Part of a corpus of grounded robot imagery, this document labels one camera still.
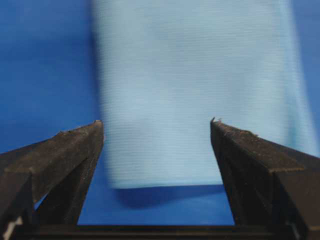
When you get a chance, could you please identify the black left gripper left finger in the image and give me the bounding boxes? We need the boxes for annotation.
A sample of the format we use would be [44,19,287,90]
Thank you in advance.
[0,120,104,240]

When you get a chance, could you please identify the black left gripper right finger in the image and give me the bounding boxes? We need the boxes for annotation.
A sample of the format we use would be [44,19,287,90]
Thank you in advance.
[210,120,320,240]

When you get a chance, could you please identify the light blue towel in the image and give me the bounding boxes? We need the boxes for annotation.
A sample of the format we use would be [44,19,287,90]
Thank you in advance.
[92,0,320,189]

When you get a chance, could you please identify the blue table cloth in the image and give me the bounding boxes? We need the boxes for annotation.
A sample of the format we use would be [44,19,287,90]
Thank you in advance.
[0,0,320,227]

